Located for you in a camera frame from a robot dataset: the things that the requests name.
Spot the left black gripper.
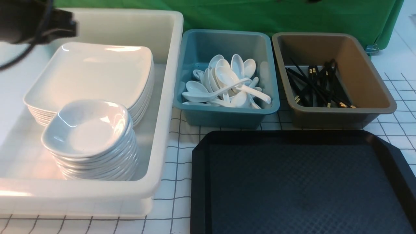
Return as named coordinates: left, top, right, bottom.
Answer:
left=0, top=0, right=77, bottom=45

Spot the large white square plate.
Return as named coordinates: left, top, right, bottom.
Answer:
left=24, top=42, right=154, bottom=112

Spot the white ceramic soup spoon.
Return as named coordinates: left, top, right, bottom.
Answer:
left=182, top=78, right=252, bottom=102

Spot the stack of white square plates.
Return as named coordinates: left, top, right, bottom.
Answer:
left=26, top=64, right=155, bottom=127

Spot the stack of white bowls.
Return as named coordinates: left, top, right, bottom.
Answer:
left=41, top=100, right=139, bottom=181

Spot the large white plastic tub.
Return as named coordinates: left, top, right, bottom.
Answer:
left=1, top=8, right=183, bottom=218

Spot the teal plastic bin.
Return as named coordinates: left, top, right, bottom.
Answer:
left=173, top=29, right=280, bottom=129

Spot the pile of white spoons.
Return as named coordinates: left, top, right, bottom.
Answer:
left=182, top=54, right=272, bottom=109

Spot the pile of black chopsticks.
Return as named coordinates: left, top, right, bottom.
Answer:
left=285, top=58, right=356, bottom=108

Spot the brown plastic bin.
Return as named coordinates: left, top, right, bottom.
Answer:
left=272, top=32, right=397, bottom=129

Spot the black serving tray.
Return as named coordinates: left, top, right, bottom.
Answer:
left=190, top=130, right=416, bottom=234

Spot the metal binder clip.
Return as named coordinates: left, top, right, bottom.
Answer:
left=365, top=44, right=380, bottom=56

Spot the green cloth backdrop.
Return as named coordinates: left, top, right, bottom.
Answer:
left=54, top=0, right=404, bottom=49

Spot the white checked tablecloth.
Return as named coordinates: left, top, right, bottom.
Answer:
left=1, top=28, right=415, bottom=234

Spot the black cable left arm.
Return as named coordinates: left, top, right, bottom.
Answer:
left=0, top=0, right=54, bottom=71

